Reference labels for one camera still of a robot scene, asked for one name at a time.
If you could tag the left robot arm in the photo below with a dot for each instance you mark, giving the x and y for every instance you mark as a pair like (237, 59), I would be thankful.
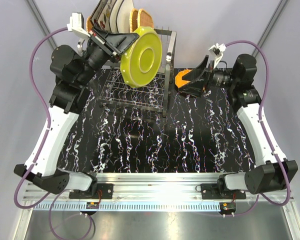
(72, 73)

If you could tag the white square plate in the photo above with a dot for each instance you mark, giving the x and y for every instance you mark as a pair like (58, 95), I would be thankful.
(122, 10)

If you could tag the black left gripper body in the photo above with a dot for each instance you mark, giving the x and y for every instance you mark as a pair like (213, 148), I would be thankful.
(97, 53)

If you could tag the woven wicker plate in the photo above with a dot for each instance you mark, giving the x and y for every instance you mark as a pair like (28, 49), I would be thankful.
(89, 24)
(144, 19)
(133, 20)

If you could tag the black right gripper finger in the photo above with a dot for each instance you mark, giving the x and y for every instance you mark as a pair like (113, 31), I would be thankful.
(197, 72)
(194, 88)

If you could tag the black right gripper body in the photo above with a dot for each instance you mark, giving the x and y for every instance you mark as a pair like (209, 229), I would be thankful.
(216, 78)

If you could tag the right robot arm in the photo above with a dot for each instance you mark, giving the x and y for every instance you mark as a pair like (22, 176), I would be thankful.
(273, 171)

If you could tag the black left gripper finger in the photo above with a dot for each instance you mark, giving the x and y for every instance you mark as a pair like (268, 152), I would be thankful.
(117, 44)
(98, 33)

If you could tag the yellow polka dot plate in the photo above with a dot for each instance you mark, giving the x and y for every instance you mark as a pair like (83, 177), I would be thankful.
(179, 80)

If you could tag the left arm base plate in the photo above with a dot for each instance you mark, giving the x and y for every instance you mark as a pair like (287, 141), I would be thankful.
(99, 190)

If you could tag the stainless steel dish rack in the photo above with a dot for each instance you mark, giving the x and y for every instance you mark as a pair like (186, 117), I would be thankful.
(112, 92)

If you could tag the fruit pattern square plate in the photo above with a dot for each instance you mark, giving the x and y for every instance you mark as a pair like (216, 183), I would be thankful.
(101, 14)

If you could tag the green polka dot plate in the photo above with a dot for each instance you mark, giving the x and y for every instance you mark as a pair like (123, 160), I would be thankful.
(142, 60)

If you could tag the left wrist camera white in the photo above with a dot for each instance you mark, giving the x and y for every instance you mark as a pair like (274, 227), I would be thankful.
(76, 25)

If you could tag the aluminium frame rail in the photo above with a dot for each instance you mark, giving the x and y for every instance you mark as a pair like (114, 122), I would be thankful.
(142, 192)

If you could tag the woven wicker plate middle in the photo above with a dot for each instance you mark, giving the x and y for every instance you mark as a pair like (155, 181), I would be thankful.
(133, 20)

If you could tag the woven wicker plate left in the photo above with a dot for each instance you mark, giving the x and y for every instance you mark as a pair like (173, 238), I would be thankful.
(89, 24)

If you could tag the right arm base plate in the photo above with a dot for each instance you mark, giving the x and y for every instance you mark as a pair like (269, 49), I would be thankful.
(210, 191)

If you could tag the woven wicker plate right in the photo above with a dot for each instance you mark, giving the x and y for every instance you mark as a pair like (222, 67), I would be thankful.
(144, 19)

